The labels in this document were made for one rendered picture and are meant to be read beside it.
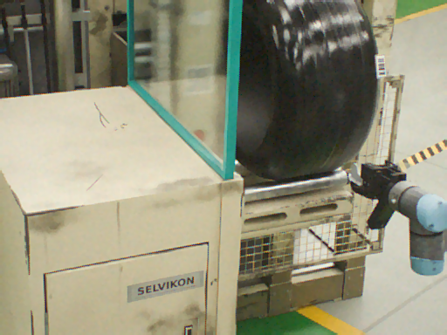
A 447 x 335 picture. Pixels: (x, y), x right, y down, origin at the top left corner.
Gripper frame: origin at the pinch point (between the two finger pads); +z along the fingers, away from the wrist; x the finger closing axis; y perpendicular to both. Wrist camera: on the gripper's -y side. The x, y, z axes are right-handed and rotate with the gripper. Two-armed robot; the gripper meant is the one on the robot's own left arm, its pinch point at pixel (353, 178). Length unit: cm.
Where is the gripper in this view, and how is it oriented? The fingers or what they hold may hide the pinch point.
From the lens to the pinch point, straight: 230.5
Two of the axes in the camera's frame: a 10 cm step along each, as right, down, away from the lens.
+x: -9.1, 1.4, -3.8
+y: -0.1, -9.5, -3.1
